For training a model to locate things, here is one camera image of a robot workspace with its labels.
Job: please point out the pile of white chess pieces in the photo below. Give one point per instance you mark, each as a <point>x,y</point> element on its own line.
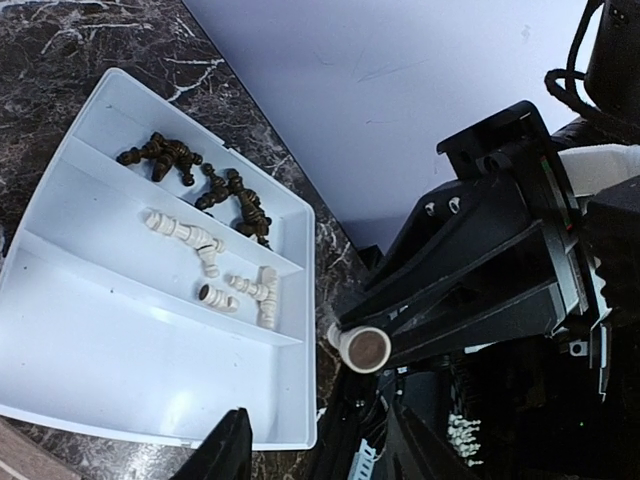
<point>264,291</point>

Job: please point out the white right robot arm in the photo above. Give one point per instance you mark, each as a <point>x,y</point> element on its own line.
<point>600,153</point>

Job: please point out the pile of dark chess pieces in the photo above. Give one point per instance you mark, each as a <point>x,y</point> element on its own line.
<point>166,154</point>

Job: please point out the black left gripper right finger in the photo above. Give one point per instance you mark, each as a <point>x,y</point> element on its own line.
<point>414,451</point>

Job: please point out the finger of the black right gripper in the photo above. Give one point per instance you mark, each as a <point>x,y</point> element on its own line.
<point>521,310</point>
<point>461,242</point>

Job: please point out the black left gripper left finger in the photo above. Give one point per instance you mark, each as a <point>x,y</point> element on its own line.
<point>226,452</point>

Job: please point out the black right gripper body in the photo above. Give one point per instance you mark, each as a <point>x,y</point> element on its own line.
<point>516,141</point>

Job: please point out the white divided plastic tray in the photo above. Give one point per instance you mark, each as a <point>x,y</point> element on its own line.
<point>102,330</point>

